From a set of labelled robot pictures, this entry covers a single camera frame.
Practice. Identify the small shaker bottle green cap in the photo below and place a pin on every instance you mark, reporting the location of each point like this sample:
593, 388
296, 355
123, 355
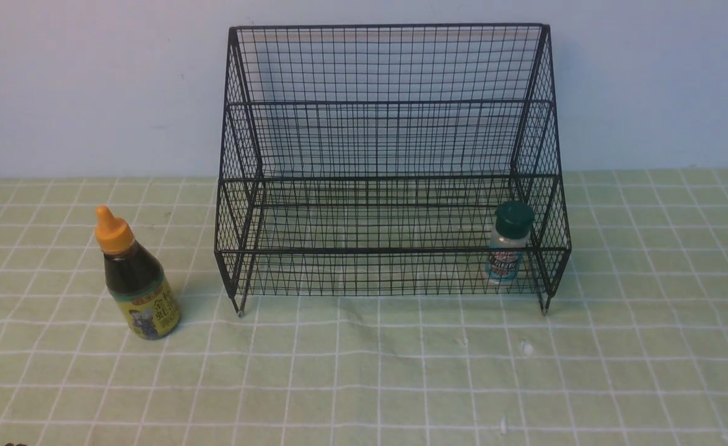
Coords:
513, 223

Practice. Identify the dark sauce bottle orange cap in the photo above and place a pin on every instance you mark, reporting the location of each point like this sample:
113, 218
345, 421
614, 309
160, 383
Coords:
135, 279

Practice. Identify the green checkered tablecloth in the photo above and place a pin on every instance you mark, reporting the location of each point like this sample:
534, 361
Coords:
634, 350

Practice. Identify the black wire mesh shelf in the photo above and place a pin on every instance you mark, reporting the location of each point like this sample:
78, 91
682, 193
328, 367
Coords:
369, 159

